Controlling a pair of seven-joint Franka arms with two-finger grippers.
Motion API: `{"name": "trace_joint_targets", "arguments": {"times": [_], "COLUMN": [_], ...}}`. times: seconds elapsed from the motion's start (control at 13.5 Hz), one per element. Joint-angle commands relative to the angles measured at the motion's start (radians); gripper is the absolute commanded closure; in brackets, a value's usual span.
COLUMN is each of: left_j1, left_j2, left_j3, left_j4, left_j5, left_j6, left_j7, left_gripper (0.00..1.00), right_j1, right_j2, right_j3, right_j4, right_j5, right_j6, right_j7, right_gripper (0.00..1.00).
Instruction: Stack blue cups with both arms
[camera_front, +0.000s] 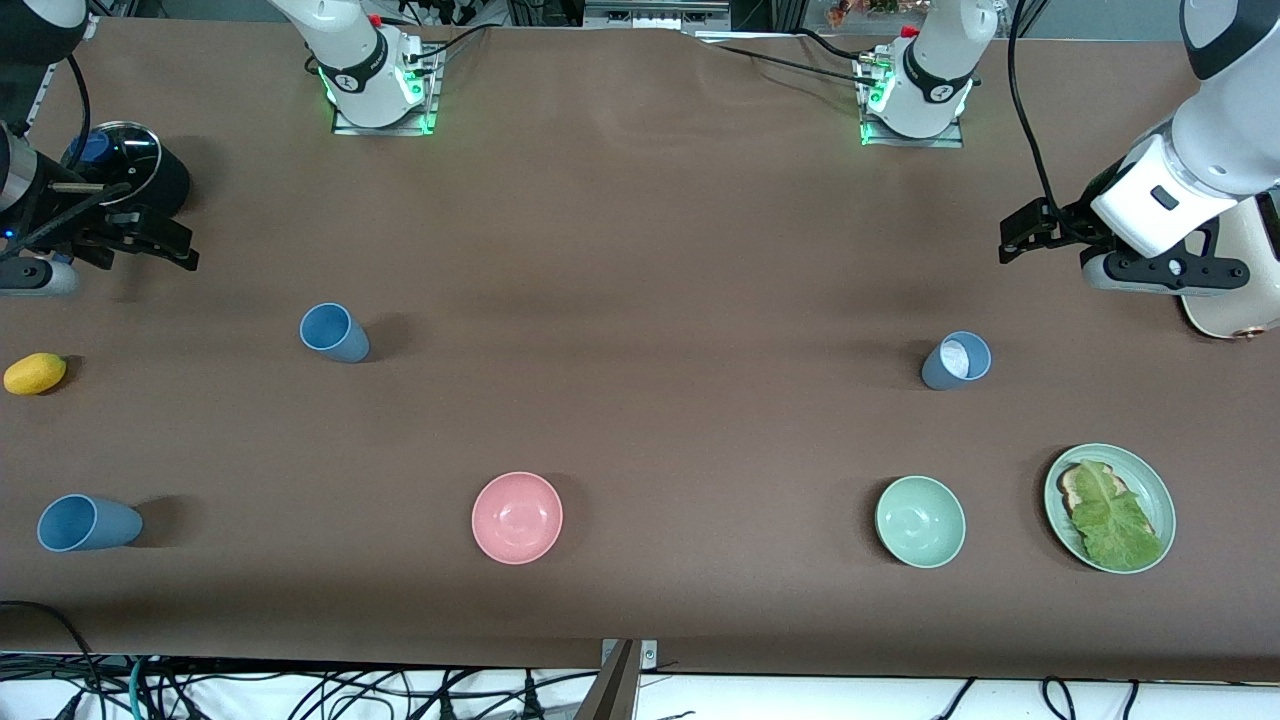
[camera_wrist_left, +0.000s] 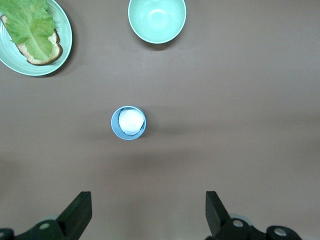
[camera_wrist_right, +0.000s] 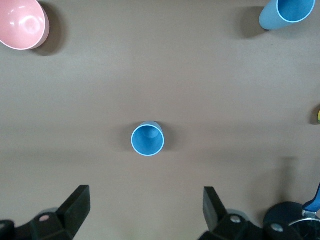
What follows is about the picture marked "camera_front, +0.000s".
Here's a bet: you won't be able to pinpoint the yellow lemon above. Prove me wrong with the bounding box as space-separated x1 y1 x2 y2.
3 352 68 396

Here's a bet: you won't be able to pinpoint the green lettuce leaf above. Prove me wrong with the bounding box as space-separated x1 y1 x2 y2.
1070 460 1167 572

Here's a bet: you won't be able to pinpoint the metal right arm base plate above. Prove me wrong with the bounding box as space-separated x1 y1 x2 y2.
331 42 442 137

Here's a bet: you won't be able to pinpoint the aluminium frame profile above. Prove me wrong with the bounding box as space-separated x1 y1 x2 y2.
18 14 98 133

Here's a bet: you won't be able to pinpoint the pink bowl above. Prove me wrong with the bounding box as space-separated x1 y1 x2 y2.
471 471 564 566

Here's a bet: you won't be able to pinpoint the black looped floor cable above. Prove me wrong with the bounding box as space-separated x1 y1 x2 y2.
0 600 109 720

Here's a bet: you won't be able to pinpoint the grey background device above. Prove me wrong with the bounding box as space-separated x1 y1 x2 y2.
583 0 732 34

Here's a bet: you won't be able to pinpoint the green plate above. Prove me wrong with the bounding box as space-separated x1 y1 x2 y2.
1044 443 1177 575

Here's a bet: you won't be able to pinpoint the blue cup with tissue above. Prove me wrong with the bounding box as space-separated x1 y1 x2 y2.
921 331 993 391

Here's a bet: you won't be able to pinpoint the toast slice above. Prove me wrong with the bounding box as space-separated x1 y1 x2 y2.
1058 462 1161 541

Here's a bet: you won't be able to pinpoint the colourful background objects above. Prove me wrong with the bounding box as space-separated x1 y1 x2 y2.
827 0 903 27

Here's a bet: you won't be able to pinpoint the silver table bracket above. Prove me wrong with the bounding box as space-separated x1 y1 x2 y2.
600 639 659 673

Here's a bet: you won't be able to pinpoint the glass lid with blue knob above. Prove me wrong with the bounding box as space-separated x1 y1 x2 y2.
62 121 163 207

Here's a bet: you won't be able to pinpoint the green bowl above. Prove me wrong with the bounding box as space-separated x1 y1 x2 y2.
875 475 967 570

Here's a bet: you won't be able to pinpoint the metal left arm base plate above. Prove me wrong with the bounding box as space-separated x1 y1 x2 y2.
858 52 967 150

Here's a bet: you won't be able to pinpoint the dark beam under table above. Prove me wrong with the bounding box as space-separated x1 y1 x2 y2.
574 640 642 720

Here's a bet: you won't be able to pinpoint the black cable on table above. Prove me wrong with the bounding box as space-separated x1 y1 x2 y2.
408 24 493 63
700 42 873 83
795 28 881 67

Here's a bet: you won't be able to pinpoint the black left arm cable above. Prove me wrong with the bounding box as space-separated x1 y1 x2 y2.
1007 0 1067 223

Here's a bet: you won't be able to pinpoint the black pot with blue handle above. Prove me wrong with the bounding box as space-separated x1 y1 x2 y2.
62 120 192 227

